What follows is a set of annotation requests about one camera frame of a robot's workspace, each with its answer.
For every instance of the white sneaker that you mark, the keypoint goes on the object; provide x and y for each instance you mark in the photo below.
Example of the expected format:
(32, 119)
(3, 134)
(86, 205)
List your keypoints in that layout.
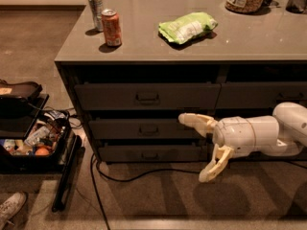
(11, 207)

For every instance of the orange fruit in bin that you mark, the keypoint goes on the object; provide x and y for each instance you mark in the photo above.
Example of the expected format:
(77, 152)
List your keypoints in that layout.
(42, 152)

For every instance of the silver soda can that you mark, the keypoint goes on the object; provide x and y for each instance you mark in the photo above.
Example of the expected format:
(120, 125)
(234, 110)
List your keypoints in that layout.
(96, 7)

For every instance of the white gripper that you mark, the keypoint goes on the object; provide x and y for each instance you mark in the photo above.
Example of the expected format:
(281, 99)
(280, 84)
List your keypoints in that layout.
(234, 135)

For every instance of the black cart frame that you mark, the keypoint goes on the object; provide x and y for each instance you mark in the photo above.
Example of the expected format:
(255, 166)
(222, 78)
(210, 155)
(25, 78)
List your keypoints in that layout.
(16, 120)

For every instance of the dark object top right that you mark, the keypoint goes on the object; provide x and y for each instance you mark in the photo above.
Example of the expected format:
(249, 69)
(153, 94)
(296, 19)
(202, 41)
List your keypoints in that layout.
(296, 6)

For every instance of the black bin of groceries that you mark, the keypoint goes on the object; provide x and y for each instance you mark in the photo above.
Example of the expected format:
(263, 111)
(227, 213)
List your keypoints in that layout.
(49, 131)

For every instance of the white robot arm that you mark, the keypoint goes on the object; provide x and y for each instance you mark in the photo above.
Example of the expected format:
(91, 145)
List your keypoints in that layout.
(284, 133)

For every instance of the black tray on cart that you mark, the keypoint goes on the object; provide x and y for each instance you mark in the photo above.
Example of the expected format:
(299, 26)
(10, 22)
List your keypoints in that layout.
(26, 91)

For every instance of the orange soda can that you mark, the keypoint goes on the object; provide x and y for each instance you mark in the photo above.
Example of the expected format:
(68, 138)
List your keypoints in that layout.
(112, 30)

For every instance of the green chip bag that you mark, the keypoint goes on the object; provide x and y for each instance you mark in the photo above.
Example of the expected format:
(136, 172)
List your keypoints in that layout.
(187, 27)

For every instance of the grey drawer cabinet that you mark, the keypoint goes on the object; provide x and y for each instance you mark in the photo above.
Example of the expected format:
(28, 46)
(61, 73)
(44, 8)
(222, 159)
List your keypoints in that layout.
(270, 45)

